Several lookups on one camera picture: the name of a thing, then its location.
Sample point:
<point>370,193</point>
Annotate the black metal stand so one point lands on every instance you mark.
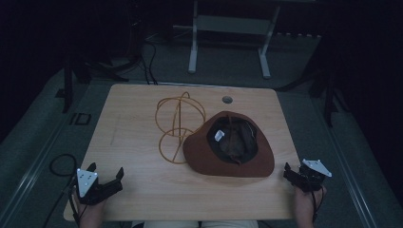
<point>329,95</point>
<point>67,85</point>

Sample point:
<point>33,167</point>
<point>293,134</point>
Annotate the person's right hand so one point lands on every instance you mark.
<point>303,204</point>

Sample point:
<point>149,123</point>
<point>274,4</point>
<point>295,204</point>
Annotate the black floor socket box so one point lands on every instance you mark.
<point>81,118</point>

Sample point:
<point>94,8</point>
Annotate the white desk frame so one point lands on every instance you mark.
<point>233,24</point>

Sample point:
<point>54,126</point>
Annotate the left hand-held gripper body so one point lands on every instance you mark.
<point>92,190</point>

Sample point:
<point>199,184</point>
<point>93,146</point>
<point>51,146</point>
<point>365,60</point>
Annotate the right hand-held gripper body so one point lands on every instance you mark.
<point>312,177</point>

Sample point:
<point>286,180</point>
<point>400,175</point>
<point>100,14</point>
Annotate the brown felt hat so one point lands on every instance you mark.
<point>202,158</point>

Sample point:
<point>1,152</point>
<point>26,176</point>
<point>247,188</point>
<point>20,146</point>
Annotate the person's left hand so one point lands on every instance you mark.
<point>92,212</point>

